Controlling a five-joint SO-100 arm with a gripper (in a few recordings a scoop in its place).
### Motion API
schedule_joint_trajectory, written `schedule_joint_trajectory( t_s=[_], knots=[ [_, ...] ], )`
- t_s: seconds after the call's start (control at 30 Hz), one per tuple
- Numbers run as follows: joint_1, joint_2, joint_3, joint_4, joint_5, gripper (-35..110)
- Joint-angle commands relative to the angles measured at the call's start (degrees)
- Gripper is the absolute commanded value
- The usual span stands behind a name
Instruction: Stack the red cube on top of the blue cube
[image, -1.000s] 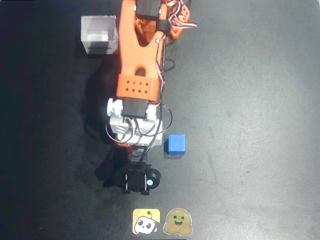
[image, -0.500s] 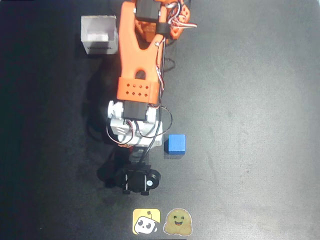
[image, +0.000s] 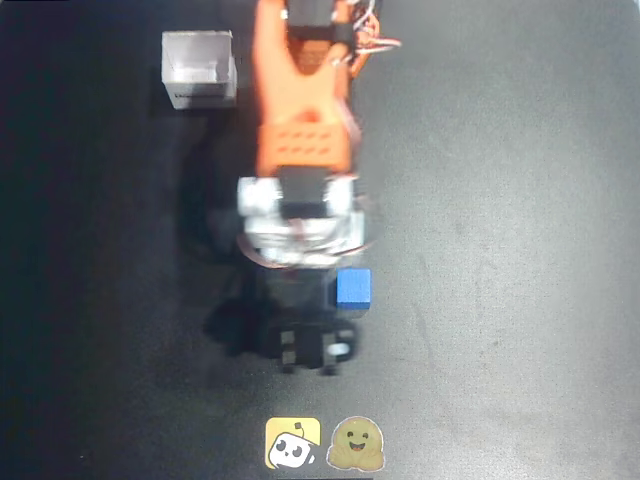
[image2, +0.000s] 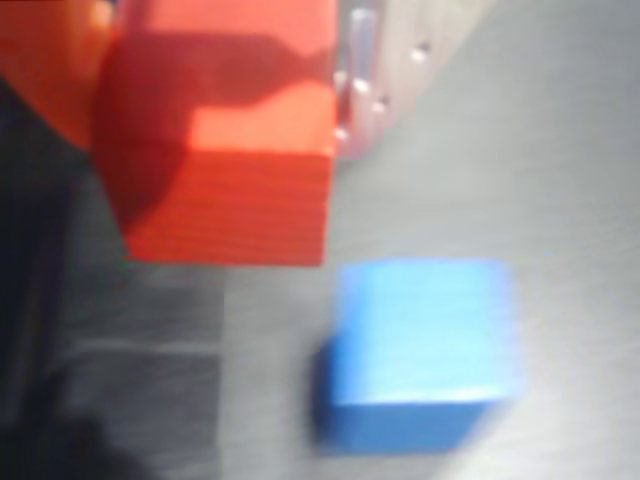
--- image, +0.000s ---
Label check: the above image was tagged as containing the blue cube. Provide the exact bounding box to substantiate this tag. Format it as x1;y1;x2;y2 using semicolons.
334;268;374;309

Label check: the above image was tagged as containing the yellow robot face sticker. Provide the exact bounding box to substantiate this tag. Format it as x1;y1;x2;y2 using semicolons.
264;416;322;470

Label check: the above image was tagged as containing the hugging face emoji sticker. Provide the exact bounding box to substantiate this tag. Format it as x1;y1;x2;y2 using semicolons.
326;415;386;472

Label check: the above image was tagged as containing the white open cardboard box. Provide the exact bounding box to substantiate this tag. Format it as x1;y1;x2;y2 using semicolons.
160;29;239;111

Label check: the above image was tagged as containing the black webcam on mount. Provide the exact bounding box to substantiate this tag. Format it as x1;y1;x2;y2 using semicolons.
252;267;360;377

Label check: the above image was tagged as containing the white servo cable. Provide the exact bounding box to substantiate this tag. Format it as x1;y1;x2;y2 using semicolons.
344;0;404;69

